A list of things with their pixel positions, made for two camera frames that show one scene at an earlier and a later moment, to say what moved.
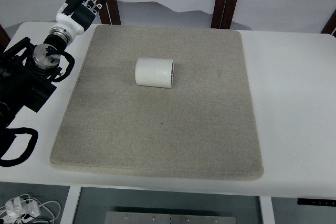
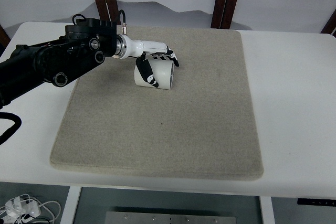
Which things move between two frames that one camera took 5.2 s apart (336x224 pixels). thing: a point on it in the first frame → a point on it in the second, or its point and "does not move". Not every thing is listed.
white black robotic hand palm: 76,17 → 137,48
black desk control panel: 316,201 does not move
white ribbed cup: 154,72 does not move
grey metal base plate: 169,217 does not move
